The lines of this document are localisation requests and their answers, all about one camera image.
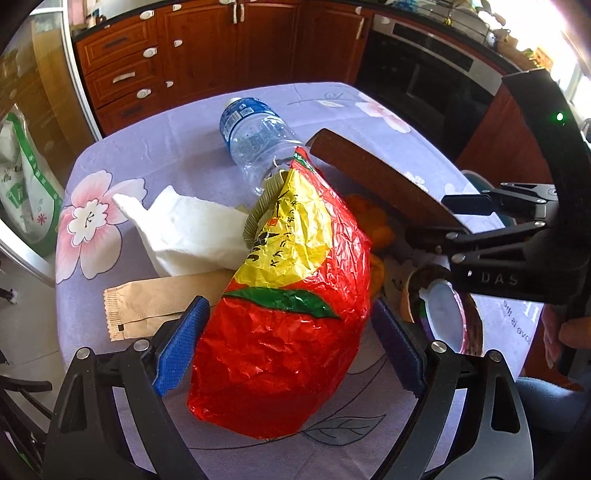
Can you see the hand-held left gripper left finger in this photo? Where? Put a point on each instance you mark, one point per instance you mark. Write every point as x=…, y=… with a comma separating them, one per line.
x=189, y=337

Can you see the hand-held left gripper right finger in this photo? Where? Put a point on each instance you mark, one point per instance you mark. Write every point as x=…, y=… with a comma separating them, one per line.
x=397, y=346

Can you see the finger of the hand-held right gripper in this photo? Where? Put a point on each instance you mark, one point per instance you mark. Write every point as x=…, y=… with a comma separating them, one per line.
x=466, y=204
x=489, y=240

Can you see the white teal trash bin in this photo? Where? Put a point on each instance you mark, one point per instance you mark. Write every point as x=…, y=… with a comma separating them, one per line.
x=475, y=181

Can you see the red yellow snack bag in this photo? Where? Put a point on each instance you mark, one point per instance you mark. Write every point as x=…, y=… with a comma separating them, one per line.
x=277, y=360

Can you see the white paper napkin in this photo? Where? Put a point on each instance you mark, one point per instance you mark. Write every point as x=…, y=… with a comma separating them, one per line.
x=184, y=230

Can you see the clear plastic bottle blue label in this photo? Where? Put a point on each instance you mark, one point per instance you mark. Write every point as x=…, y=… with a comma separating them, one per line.
x=258, y=134

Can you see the person's right hand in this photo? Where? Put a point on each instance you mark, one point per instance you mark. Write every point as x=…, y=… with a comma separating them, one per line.
x=575, y=332

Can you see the brown paper sleeve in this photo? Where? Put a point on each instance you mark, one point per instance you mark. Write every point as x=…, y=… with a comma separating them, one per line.
x=147, y=300

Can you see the wooden cabinet panel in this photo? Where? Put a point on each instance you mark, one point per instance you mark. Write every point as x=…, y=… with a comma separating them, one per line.
x=508, y=138

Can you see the orange peel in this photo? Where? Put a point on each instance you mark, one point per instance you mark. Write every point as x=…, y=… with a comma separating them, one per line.
x=374, y=221

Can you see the person's leg in jeans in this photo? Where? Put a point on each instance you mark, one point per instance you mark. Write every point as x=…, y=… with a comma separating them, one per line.
x=549, y=401

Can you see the black built-in oven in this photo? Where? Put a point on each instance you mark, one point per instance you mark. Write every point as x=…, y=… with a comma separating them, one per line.
x=415, y=78

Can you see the green ribbed paper liner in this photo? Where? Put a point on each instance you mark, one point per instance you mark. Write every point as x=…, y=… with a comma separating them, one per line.
x=263, y=207

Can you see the black chair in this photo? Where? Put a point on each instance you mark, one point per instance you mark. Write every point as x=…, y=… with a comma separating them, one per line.
x=23, y=385

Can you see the white green printed bag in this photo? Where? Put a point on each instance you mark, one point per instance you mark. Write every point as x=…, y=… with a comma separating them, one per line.
x=27, y=184

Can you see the wooden kitchen cabinets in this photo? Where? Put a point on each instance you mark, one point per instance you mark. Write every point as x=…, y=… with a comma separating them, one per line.
x=207, y=46

